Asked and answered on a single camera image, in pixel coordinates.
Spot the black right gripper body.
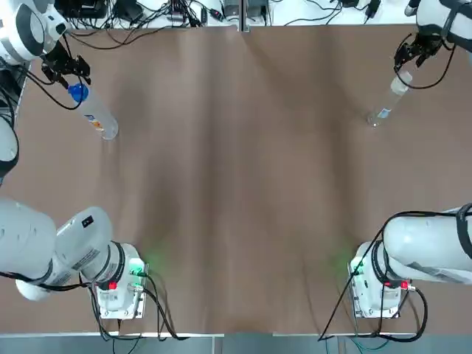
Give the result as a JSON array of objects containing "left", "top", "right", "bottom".
[{"left": 414, "top": 33, "right": 443, "bottom": 51}]

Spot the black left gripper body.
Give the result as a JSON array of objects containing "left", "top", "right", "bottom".
[{"left": 46, "top": 43, "right": 74, "bottom": 74}]

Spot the clear drink bottle blue cap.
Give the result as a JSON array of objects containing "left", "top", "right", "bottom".
[{"left": 68, "top": 83, "right": 119, "bottom": 141}]

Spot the clear condiment bottle white cap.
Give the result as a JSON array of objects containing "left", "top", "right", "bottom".
[{"left": 366, "top": 72, "right": 413, "bottom": 128}]

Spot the black docking station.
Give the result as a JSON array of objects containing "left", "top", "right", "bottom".
[{"left": 55, "top": 0, "right": 108, "bottom": 19}]

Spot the black power supply unit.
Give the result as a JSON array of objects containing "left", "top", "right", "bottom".
[
  {"left": 223, "top": 0, "right": 243, "bottom": 18},
  {"left": 246, "top": 0, "right": 271, "bottom": 16}
]

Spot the aluminium post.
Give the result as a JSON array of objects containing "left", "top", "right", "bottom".
[{"left": 238, "top": 0, "right": 249, "bottom": 33}]

